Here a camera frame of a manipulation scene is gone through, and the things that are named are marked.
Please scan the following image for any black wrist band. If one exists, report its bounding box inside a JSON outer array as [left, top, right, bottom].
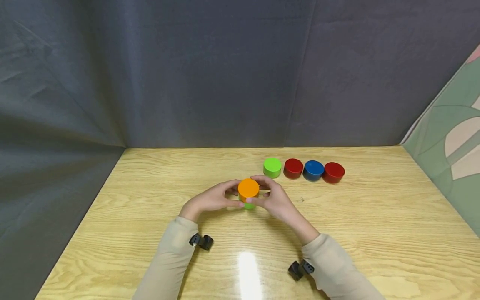
[[189, 233, 214, 251], [287, 259, 315, 282]]

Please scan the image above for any person's right forearm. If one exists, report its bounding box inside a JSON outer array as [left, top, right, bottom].
[[301, 232, 387, 300]]

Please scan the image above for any person's right hand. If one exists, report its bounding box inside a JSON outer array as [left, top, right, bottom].
[[245, 175, 320, 246]]

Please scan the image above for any person's left hand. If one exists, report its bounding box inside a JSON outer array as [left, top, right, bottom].
[[179, 180, 246, 223]]

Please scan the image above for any orange round block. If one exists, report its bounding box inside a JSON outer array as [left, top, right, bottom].
[[237, 178, 260, 203]]

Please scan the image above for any red round block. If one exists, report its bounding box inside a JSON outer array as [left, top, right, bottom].
[[283, 158, 304, 180], [322, 162, 345, 185]]

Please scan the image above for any blue round block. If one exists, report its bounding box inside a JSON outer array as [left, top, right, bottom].
[[302, 160, 325, 182]]

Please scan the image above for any person's left forearm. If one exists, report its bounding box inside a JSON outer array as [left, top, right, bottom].
[[131, 216, 199, 300]]

